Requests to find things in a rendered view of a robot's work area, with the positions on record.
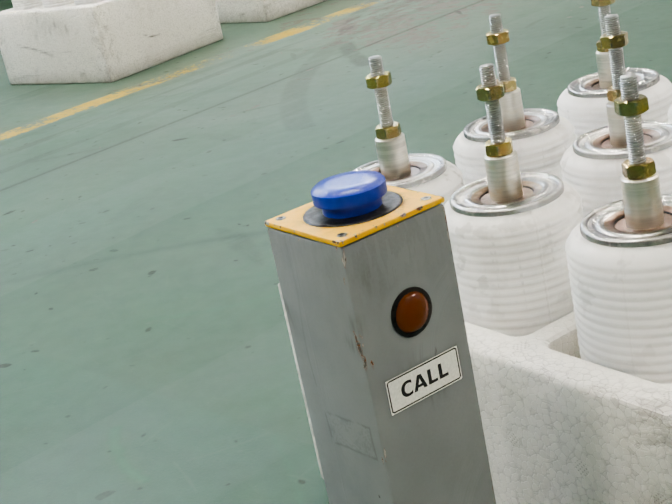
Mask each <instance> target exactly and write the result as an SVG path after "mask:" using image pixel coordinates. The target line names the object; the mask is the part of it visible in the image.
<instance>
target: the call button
mask: <svg viewBox="0 0 672 504"><path fill-rule="evenodd" d="M386 192H387V184H386V179H385V176H384V175H382V174H380V173H378V172H376V171H370V170H359V171H350V172H345V173H340V174H337V175H333V176H330V177H328V178H325V179H323V180H321V181H320V182H318V183H317V184H316V185H315V186H314V187H313V188H312V190H311V196H312V201H313V205H314V206H315V207H317V208H320V209H322V212H323V215H324V216H325V217H328V218H334V219H342V218H351V217H356V216H360V215H364V214H367V213H369V212H372V211H374V210H376V209H377V208H379V207H380V206H381V204H382V199H381V197H382V196H383V195H385V194H386Z"/></svg>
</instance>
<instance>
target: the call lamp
mask: <svg viewBox="0 0 672 504"><path fill-rule="evenodd" d="M428 315H429V303H428V300H427V298H426V297H425V295H424V294H422V293H421V292H417V291H413V292H410V293H408V294H406V295H405V296H404V297H403V298H402V299H401V300H400V302H399V304H398V307H397V310H396V321H397V325H398V326H399V328H400V329H401V330H402V331H403V332H405V333H414V332H417V331H418V330H420V329H421V328H422V327H423V326H424V324H425V323H426V321H427V318H428Z"/></svg>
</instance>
